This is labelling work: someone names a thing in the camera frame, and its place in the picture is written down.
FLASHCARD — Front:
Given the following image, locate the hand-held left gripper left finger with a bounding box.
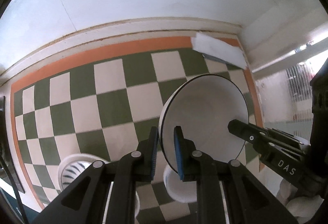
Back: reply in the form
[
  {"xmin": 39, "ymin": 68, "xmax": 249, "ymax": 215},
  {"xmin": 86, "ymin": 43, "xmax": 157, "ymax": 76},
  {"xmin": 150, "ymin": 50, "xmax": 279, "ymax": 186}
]
[{"xmin": 31, "ymin": 127, "xmax": 161, "ymax": 224}]

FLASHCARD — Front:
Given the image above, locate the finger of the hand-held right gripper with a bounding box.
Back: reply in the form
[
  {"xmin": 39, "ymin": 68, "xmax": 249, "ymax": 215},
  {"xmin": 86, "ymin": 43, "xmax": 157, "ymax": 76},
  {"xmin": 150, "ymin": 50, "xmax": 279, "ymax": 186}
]
[{"xmin": 228, "ymin": 119, "xmax": 308, "ymax": 155}]

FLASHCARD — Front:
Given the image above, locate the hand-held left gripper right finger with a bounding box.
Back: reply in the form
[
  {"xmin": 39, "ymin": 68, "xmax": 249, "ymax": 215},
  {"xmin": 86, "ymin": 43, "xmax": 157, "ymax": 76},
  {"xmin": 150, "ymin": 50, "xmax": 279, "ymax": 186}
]
[{"xmin": 173, "ymin": 125, "xmax": 299, "ymax": 224}]

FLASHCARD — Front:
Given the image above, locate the white bowl with blue pattern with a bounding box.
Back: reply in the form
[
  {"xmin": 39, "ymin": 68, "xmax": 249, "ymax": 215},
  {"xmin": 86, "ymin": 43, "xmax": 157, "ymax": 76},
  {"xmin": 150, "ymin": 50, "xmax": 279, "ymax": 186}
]
[{"xmin": 163, "ymin": 163, "xmax": 198, "ymax": 204}]

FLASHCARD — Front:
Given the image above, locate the white bowl with dark rim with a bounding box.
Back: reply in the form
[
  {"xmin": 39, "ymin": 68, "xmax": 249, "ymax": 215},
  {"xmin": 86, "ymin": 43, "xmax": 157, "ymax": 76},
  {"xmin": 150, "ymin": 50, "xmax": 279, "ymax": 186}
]
[{"xmin": 159, "ymin": 74, "xmax": 249, "ymax": 176}]

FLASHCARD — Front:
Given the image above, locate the white plate with pink flowers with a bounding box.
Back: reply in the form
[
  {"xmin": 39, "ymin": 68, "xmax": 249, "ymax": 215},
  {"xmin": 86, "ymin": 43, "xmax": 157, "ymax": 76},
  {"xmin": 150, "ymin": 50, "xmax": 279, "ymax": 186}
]
[{"xmin": 58, "ymin": 153, "xmax": 140, "ymax": 217}]

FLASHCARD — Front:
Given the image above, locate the person's right hand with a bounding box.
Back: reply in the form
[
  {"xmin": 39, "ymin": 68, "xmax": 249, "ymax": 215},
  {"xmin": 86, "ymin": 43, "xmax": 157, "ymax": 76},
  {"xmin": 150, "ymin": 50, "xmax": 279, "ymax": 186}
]
[{"xmin": 278, "ymin": 178, "xmax": 325, "ymax": 223}]

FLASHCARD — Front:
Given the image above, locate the sliding glass door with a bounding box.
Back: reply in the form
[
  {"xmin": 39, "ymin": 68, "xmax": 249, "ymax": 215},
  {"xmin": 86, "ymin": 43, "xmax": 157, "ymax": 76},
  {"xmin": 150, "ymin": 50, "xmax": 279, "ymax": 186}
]
[{"xmin": 252, "ymin": 34, "xmax": 328, "ymax": 137}]

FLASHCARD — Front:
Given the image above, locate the green checkered tablecloth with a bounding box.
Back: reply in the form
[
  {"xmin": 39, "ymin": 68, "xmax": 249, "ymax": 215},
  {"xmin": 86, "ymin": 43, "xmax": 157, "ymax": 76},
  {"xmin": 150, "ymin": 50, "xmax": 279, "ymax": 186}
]
[{"xmin": 10, "ymin": 36, "xmax": 265, "ymax": 224}]

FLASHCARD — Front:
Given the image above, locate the white folded cloth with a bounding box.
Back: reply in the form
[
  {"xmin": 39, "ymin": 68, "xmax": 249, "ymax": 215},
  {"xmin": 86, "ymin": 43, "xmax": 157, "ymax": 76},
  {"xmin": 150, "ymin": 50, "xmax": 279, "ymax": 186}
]
[{"xmin": 192, "ymin": 32, "xmax": 247, "ymax": 70}]

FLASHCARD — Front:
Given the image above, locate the black gas stove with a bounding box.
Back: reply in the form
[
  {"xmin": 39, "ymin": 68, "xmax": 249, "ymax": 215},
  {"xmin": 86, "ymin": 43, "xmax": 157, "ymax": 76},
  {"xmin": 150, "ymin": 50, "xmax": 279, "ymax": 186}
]
[{"xmin": 0, "ymin": 96, "xmax": 26, "ymax": 194}]

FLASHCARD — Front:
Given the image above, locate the black cable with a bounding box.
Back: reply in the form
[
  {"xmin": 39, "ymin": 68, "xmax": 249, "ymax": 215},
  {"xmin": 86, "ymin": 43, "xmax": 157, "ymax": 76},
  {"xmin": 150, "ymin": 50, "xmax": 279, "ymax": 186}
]
[{"xmin": 8, "ymin": 170, "xmax": 29, "ymax": 224}]

